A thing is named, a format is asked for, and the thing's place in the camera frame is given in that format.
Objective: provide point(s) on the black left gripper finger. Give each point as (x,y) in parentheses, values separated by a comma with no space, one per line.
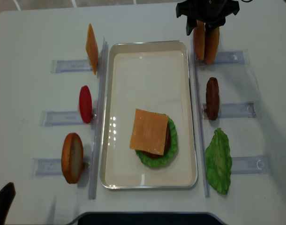
(7,195)

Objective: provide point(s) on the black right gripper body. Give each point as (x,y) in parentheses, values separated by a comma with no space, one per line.
(207,11)

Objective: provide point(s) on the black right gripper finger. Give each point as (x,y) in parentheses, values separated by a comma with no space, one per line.
(209,27)
(191,24)

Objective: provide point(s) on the upright brown meat patty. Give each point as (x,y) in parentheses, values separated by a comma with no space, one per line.
(212,99)

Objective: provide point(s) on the clear holder under tomato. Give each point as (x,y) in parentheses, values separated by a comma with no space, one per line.
(67,118)

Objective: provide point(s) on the upright orange cheese slice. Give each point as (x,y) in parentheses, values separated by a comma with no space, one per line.
(92,49)

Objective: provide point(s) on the orange cheese slice on burger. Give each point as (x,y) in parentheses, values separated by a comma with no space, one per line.
(149,132)

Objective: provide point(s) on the red tomato slice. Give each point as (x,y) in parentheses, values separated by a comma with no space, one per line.
(85,104)

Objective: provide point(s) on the upright green lettuce leaf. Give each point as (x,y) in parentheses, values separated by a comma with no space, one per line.
(219,162)

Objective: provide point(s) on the brown meat patty in tray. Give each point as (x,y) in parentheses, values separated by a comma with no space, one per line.
(166,149)

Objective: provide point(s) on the clear holder under cheese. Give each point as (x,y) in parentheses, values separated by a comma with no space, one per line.
(63,66)

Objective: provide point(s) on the green lettuce leaf in tray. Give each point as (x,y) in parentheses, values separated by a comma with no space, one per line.
(168,157)

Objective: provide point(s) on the clear holder under lettuce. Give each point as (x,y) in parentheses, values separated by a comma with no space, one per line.
(250,165)

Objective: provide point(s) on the clear holder under top buns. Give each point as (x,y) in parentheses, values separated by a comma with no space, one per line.
(232,57)

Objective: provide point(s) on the clear holder under left bun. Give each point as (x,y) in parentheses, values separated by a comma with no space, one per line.
(46,167)

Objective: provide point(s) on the silver metal tray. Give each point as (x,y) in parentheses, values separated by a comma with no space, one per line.
(153,77)

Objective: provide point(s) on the bottom bun slice left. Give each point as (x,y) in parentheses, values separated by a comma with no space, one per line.
(72,158)

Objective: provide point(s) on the clear holder under patty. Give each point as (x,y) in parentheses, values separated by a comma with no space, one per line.
(237,110)

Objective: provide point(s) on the dark base at bottom edge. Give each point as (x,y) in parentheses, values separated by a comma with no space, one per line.
(147,218)

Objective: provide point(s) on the left clear long rail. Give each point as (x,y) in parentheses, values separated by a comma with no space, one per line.
(98,120)

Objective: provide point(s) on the clear long rail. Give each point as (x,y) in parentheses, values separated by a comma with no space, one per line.
(199,119)
(98,120)

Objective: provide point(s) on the right clear long rail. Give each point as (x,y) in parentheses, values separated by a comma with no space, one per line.
(199,119)

